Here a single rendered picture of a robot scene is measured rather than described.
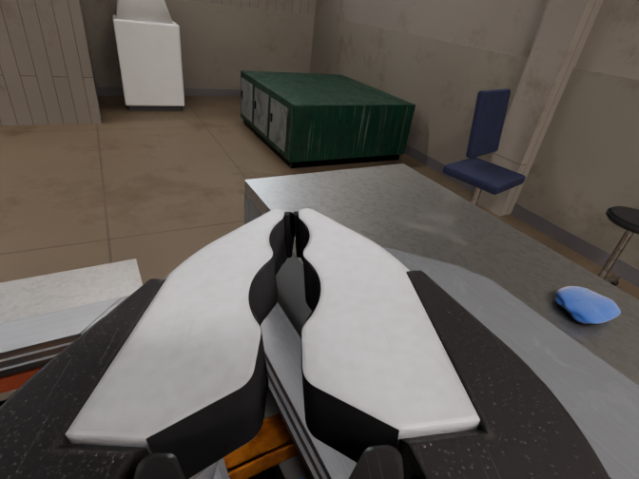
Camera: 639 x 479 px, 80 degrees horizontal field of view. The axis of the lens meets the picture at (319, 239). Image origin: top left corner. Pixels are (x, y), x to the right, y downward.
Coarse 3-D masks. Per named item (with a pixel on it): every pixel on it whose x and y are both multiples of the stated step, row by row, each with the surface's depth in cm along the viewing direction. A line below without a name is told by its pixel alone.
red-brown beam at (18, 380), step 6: (42, 366) 81; (24, 372) 79; (30, 372) 80; (36, 372) 81; (0, 378) 78; (6, 378) 78; (12, 378) 79; (18, 378) 80; (24, 378) 80; (0, 384) 78; (6, 384) 79; (12, 384) 80; (18, 384) 80; (0, 390) 79; (6, 390) 80
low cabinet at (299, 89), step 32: (256, 96) 447; (288, 96) 389; (320, 96) 407; (352, 96) 426; (384, 96) 447; (256, 128) 466; (288, 128) 382; (320, 128) 388; (352, 128) 405; (384, 128) 424; (288, 160) 394; (320, 160) 408; (352, 160) 431; (384, 160) 453
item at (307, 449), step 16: (16, 352) 76; (32, 352) 78; (48, 352) 79; (0, 368) 76; (16, 368) 77; (32, 368) 78; (272, 368) 80; (272, 384) 79; (288, 400) 74; (288, 416) 74; (304, 432) 69; (304, 448) 69; (224, 464) 65; (304, 464) 68; (320, 464) 65
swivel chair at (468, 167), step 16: (480, 96) 285; (496, 96) 295; (480, 112) 288; (496, 112) 304; (480, 128) 296; (496, 128) 313; (480, 144) 305; (496, 144) 323; (464, 160) 320; (480, 160) 325; (464, 176) 294; (480, 176) 291; (496, 176) 295; (512, 176) 299; (480, 192) 313; (496, 192) 279
